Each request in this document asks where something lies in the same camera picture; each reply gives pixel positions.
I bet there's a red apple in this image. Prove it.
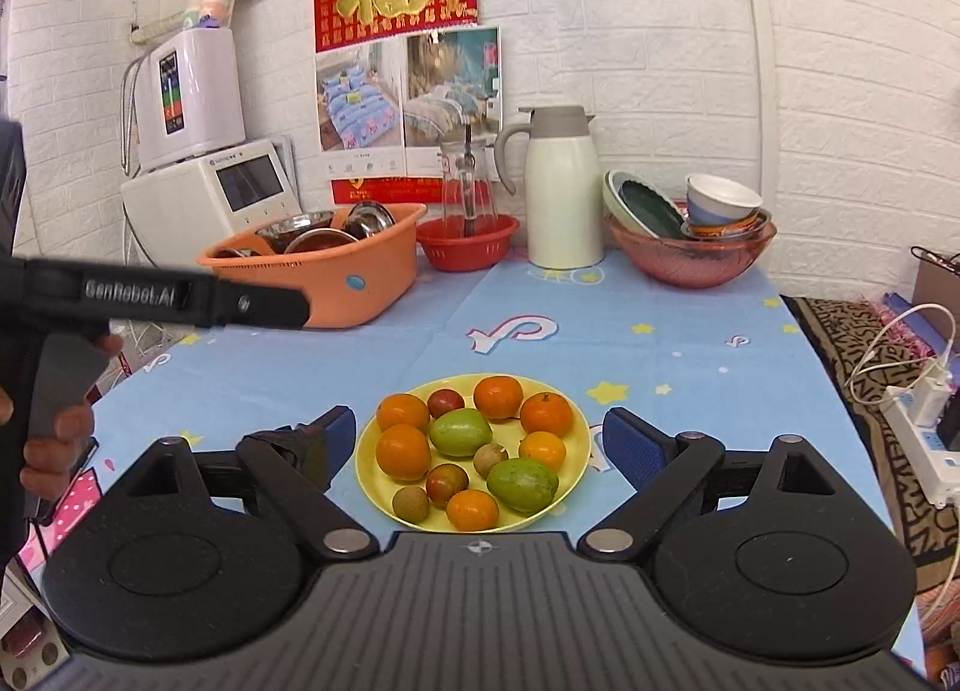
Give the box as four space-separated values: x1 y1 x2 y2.
425 463 470 509

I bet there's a white countertop appliance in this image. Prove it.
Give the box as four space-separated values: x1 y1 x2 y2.
121 140 301 268

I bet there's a yellow round plastic plate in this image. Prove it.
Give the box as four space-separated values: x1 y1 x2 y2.
355 374 592 533

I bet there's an orange tangerine with stem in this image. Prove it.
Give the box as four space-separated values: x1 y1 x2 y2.
519 392 574 437

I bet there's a white blue ceramic bowl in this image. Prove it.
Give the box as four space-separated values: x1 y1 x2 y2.
685 174 763 226

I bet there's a small tangerine on plate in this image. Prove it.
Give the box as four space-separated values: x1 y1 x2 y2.
517 431 566 473

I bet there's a white power strip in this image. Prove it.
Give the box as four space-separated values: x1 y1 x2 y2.
880 387 960 509

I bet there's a steel bowl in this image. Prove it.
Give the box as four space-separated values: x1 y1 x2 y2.
256 210 334 253

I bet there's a medium orange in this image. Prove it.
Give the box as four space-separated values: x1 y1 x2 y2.
473 376 524 423

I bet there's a white water purifier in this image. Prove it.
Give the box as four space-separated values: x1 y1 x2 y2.
121 28 245 179

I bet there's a blue patterned tablecloth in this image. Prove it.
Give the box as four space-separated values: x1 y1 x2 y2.
43 255 923 689

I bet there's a green mango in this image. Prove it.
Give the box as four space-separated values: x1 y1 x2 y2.
428 408 493 459
487 459 560 515

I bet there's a cardboard box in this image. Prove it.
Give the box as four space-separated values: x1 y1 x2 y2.
911 246 960 320

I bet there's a glass pitcher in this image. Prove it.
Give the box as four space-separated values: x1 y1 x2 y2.
441 140 498 239

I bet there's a person's left hand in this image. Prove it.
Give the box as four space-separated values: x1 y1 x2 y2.
2 328 122 505

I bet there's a white thermos jug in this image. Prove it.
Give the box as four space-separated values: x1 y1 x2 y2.
493 106 604 271

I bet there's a large orange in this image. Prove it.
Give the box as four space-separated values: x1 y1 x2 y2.
374 424 431 483

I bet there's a pink glass bowl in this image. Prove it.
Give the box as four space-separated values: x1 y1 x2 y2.
605 214 778 289

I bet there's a white dish plate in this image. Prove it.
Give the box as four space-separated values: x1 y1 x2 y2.
602 169 685 241

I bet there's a dark red tomato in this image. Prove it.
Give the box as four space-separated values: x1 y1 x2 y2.
427 387 466 420

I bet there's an orange on plate left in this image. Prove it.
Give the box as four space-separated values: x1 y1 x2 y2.
376 393 431 432

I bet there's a small orange tangerine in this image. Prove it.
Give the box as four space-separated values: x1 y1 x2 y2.
446 489 500 533

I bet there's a red plastic basket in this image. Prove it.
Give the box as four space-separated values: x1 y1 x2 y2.
416 214 519 273

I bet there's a wall calendar poster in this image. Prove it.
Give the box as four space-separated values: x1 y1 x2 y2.
314 0 505 205

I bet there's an orange plastic basin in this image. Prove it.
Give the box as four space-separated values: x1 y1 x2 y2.
197 203 427 330

